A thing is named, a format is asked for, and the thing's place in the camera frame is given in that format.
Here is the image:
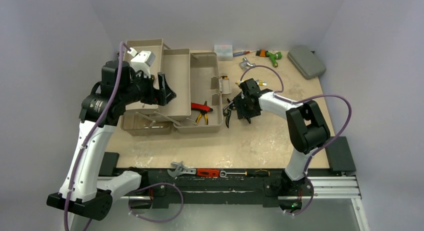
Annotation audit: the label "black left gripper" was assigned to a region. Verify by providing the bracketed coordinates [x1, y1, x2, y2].
[120, 68, 175, 106]

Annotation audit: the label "red blue small screwdriver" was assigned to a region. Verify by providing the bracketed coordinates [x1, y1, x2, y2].
[232, 50, 256, 57]

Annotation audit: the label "grey sharpening stone block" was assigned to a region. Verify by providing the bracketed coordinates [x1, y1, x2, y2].
[287, 45, 327, 80]

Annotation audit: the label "yellow black pliers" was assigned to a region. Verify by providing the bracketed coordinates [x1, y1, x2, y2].
[195, 112, 209, 125]

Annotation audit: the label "black corner block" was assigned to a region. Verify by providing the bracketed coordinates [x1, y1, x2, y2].
[98, 152, 120, 177]
[325, 136, 357, 176]

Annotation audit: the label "beige plastic tool box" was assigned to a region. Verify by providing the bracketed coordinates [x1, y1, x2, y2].
[120, 38, 225, 136]

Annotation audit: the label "green orange spray nozzle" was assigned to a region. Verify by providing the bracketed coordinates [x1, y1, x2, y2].
[255, 49, 283, 68]

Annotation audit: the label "black right corner block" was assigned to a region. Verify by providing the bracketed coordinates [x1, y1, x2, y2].
[325, 136, 357, 176]

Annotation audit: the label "clear plastic screw box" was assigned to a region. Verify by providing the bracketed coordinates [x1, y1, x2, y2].
[213, 44, 234, 61]

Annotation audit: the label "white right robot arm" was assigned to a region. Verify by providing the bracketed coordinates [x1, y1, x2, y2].
[234, 78, 331, 195]

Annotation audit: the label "red black folding tool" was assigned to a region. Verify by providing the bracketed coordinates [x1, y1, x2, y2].
[190, 102, 214, 113]

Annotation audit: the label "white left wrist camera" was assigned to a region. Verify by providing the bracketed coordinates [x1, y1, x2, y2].
[127, 47, 156, 78]

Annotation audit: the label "black orange screwdriver on base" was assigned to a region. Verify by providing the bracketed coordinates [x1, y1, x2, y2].
[226, 169, 271, 178]

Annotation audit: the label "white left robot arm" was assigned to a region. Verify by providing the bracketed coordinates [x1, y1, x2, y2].
[46, 60, 176, 221]

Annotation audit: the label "black grey pruning shears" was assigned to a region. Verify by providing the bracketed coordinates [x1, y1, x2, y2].
[222, 98, 236, 129]

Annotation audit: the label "black left corner block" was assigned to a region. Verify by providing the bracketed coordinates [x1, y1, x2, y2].
[98, 152, 120, 177]

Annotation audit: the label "red handled adjustable wrench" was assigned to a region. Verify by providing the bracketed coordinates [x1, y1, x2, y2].
[167, 161, 227, 178]

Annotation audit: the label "aluminium frame rail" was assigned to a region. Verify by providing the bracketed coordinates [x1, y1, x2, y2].
[67, 175, 362, 201]

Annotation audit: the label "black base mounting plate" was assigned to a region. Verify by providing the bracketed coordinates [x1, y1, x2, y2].
[125, 168, 314, 211]

